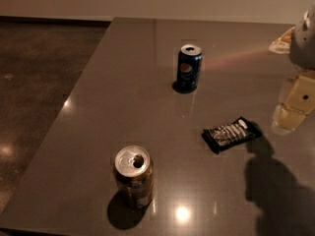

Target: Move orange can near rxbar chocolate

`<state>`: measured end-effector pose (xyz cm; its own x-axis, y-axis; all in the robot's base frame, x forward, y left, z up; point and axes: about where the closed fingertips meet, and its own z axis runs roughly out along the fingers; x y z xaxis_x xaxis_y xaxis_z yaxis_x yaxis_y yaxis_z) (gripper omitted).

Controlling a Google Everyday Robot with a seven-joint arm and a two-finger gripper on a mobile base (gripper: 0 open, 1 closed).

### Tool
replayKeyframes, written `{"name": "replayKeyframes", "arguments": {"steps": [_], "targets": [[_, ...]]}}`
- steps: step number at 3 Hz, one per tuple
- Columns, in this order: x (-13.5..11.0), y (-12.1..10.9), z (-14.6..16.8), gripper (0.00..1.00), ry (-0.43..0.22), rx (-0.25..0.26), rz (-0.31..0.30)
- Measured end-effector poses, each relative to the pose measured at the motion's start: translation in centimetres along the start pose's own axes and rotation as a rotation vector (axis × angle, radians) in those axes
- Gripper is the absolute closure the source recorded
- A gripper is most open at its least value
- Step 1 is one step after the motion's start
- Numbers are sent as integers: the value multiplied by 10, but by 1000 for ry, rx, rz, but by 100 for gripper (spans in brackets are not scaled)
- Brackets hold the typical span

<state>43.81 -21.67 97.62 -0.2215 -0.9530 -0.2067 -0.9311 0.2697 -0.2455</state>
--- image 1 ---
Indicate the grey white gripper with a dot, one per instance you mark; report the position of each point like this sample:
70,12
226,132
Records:
303,48

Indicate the orange soda can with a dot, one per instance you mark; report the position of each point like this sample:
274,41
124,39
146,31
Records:
134,174

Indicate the black rxbar chocolate wrapper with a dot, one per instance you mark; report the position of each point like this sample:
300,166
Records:
230,135

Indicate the blue Pepsi can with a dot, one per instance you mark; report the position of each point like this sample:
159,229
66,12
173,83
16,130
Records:
189,64

